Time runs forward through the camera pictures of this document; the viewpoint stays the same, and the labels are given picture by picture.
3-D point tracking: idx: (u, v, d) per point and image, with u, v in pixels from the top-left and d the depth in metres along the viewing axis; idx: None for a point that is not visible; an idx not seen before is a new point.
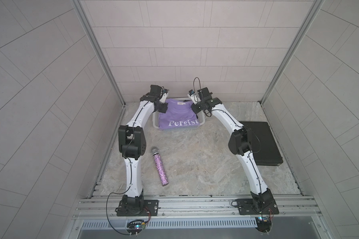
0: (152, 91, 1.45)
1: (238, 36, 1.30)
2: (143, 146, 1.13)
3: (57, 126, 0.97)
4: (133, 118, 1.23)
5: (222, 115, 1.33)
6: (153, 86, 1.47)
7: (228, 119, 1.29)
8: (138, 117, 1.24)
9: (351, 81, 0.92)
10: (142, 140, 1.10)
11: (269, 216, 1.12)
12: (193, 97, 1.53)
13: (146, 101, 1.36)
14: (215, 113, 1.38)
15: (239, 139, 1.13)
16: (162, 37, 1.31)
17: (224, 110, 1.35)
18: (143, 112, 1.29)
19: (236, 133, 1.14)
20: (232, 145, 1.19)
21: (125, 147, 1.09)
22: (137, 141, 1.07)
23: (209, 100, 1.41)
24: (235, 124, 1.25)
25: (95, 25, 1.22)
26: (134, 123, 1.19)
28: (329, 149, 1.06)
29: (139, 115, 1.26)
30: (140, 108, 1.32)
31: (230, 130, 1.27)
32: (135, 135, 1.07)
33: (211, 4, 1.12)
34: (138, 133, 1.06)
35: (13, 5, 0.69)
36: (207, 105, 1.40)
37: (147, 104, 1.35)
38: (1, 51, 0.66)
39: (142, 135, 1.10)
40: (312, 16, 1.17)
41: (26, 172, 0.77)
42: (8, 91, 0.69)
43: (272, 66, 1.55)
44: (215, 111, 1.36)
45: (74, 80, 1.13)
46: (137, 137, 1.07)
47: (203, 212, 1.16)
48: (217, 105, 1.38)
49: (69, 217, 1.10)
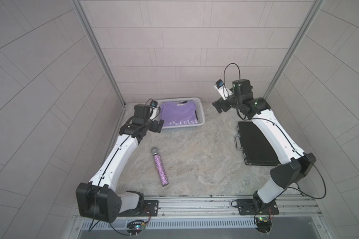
0: (138, 116, 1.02)
1: (238, 37, 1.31)
2: (115, 209, 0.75)
3: (57, 126, 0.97)
4: (101, 170, 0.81)
5: (271, 130, 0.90)
6: (139, 108, 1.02)
7: (280, 138, 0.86)
8: (109, 167, 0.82)
9: (352, 81, 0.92)
10: (112, 204, 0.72)
11: (269, 216, 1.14)
12: (222, 91, 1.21)
13: (126, 136, 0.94)
14: (261, 123, 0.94)
15: (297, 170, 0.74)
16: (162, 37, 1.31)
17: (274, 123, 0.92)
18: (119, 156, 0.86)
19: (292, 163, 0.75)
20: (279, 175, 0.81)
21: (87, 213, 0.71)
22: (104, 207, 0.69)
23: (251, 101, 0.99)
24: (294, 149, 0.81)
25: (95, 25, 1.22)
26: (99, 181, 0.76)
28: (330, 150, 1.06)
29: (110, 162, 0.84)
30: (113, 151, 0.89)
31: (281, 154, 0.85)
32: (100, 198, 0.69)
33: (211, 4, 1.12)
34: (104, 197, 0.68)
35: (13, 5, 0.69)
36: (247, 108, 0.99)
37: (125, 143, 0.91)
38: (1, 51, 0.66)
39: (112, 197, 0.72)
40: (312, 17, 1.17)
41: (26, 173, 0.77)
42: (8, 91, 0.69)
43: (272, 66, 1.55)
44: (262, 121, 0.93)
45: (74, 80, 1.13)
46: (103, 203, 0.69)
47: (203, 212, 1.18)
48: (264, 112, 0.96)
49: (68, 218, 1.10)
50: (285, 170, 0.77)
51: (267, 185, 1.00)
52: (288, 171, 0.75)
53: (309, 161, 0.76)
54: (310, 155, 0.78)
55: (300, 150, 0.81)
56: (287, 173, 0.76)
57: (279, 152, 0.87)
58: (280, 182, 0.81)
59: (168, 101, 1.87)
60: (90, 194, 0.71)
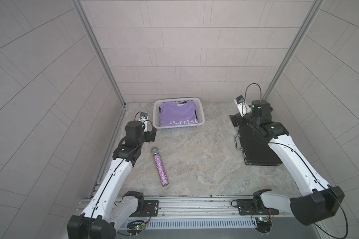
0: (129, 137, 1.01)
1: (238, 37, 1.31)
2: None
3: (57, 126, 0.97)
4: (95, 199, 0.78)
5: (290, 157, 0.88)
6: (128, 129, 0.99)
7: (299, 166, 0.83)
8: (103, 195, 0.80)
9: (352, 81, 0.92)
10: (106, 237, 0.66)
11: (269, 216, 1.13)
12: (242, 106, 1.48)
13: (120, 160, 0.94)
14: (278, 147, 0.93)
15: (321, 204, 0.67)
16: (162, 37, 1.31)
17: (293, 149, 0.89)
18: (112, 183, 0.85)
19: (314, 195, 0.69)
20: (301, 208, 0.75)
21: None
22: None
23: (268, 125, 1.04)
24: (316, 180, 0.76)
25: (95, 25, 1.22)
26: (93, 212, 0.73)
28: (330, 150, 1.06)
29: (104, 190, 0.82)
30: (107, 178, 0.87)
31: (302, 184, 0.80)
32: (93, 232, 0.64)
33: (211, 4, 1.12)
34: (97, 230, 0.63)
35: (13, 5, 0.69)
36: (264, 132, 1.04)
37: (118, 169, 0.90)
38: (1, 51, 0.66)
39: (106, 229, 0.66)
40: (312, 16, 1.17)
41: (26, 173, 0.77)
42: (8, 91, 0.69)
43: (272, 66, 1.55)
44: (278, 145, 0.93)
45: (74, 80, 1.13)
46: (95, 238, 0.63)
47: (203, 212, 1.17)
48: (281, 137, 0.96)
49: (68, 218, 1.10)
50: (307, 202, 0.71)
51: (276, 197, 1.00)
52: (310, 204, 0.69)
53: (336, 195, 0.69)
54: (336, 189, 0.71)
55: (324, 182, 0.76)
56: (309, 206, 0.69)
57: (299, 182, 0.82)
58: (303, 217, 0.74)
59: (168, 101, 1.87)
60: (83, 227, 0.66)
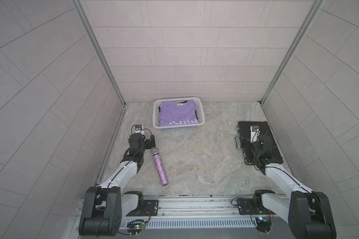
0: (133, 147, 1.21)
1: (238, 36, 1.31)
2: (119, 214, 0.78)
3: (57, 126, 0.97)
4: (110, 178, 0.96)
5: (280, 175, 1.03)
6: (132, 141, 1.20)
7: (286, 179, 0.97)
8: (117, 176, 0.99)
9: (352, 81, 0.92)
10: (117, 206, 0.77)
11: (269, 216, 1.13)
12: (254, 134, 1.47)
13: (128, 162, 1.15)
14: (270, 171, 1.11)
15: (304, 202, 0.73)
16: (162, 37, 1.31)
17: (282, 170, 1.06)
18: (124, 172, 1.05)
19: (297, 194, 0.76)
20: (295, 218, 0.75)
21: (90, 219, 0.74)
22: (109, 210, 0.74)
23: (264, 159, 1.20)
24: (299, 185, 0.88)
25: (95, 25, 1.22)
26: (108, 183, 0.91)
28: (330, 150, 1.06)
29: (117, 174, 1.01)
30: (121, 167, 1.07)
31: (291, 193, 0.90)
32: (108, 198, 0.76)
33: (211, 4, 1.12)
34: (113, 196, 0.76)
35: (13, 5, 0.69)
36: (260, 164, 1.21)
37: (128, 164, 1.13)
38: (1, 51, 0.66)
39: (119, 199, 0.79)
40: (313, 16, 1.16)
41: (26, 172, 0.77)
42: (8, 91, 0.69)
43: (272, 66, 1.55)
44: (270, 168, 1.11)
45: (74, 80, 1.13)
46: (109, 204, 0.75)
47: (203, 212, 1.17)
48: (272, 164, 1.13)
49: (68, 218, 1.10)
50: (294, 204, 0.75)
51: (275, 202, 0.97)
52: (295, 205, 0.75)
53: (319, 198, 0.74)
54: (321, 195, 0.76)
55: (307, 187, 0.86)
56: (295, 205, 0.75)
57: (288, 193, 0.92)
58: (299, 228, 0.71)
59: (168, 101, 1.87)
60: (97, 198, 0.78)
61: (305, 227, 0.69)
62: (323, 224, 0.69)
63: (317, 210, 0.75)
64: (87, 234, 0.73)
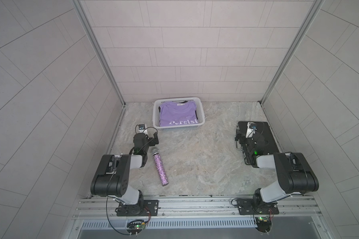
0: (137, 145, 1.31)
1: (238, 36, 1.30)
2: (126, 178, 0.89)
3: (57, 126, 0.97)
4: None
5: (267, 159, 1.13)
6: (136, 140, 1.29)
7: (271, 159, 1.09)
8: None
9: (351, 81, 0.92)
10: (126, 169, 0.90)
11: (269, 216, 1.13)
12: (251, 131, 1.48)
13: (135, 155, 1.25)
14: (259, 161, 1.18)
15: (284, 160, 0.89)
16: (162, 37, 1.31)
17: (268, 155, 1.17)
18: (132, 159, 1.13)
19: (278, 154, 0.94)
20: (282, 178, 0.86)
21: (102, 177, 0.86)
22: (119, 170, 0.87)
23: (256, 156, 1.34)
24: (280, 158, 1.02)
25: (95, 25, 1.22)
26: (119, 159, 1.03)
28: (330, 150, 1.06)
29: None
30: None
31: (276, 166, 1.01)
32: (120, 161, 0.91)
33: (211, 4, 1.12)
34: (125, 158, 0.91)
35: (13, 5, 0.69)
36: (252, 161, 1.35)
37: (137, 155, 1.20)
38: (1, 51, 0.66)
39: (129, 165, 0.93)
40: (313, 16, 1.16)
41: (26, 172, 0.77)
42: (8, 91, 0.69)
43: (272, 66, 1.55)
44: (259, 158, 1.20)
45: (74, 80, 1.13)
46: (121, 166, 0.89)
47: (203, 212, 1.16)
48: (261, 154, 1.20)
49: (68, 217, 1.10)
50: (278, 162, 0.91)
51: (272, 186, 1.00)
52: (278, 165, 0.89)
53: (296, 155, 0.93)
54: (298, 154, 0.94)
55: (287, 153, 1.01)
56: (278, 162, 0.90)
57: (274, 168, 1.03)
58: (286, 184, 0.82)
59: (168, 101, 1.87)
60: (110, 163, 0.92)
61: (291, 180, 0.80)
62: (305, 176, 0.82)
63: (299, 169, 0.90)
64: (96, 190, 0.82)
